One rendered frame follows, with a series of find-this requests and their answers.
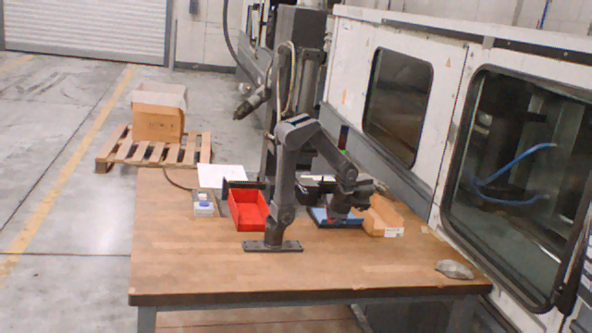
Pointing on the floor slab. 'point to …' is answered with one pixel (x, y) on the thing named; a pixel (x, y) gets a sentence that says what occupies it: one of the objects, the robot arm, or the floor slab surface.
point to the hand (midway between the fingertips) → (329, 221)
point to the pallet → (118, 141)
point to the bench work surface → (277, 269)
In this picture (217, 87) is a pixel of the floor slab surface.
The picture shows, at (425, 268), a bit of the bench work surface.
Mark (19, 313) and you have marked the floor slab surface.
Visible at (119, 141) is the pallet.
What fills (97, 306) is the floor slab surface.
